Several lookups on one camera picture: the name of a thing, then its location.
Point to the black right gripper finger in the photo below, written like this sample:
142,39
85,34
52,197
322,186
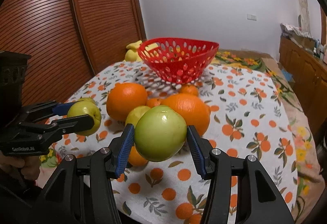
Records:
57,129

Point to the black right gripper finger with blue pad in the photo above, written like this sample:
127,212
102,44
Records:
41,111

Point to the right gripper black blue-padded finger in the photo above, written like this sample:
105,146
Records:
258,198
82,186

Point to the small yellow-green apple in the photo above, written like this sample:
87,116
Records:
86,106

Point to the large orange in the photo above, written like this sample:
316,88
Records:
194,111
123,98

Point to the small tangerine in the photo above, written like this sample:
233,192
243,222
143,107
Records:
135,159
189,89
153,102

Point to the large green apple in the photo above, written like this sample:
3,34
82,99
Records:
160,134

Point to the person's left hand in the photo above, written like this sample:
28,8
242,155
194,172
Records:
28,166

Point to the floral bed blanket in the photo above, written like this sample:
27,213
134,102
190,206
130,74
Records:
311,194

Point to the orange-print white tablecloth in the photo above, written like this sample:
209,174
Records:
246,119

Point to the brown louvered wardrobe door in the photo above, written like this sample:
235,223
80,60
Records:
70,43

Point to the yellow plush toy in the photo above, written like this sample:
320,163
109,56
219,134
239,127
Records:
132,52

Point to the wooden cabinet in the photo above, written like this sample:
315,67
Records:
309,74

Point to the red perforated plastic basket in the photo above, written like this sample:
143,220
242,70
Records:
177,60

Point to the clutter on cabinet top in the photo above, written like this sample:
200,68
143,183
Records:
304,40

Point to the white wall switch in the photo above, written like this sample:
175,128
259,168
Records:
251,17

